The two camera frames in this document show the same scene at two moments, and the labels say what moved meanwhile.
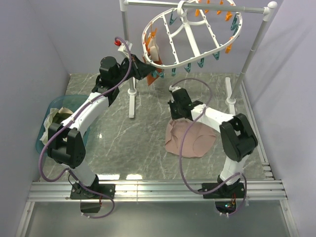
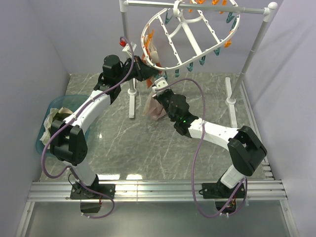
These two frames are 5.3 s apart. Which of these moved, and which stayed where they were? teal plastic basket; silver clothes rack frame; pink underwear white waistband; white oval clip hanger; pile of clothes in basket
Moved: pink underwear white waistband
Stayed: white oval clip hanger; silver clothes rack frame; teal plastic basket; pile of clothes in basket
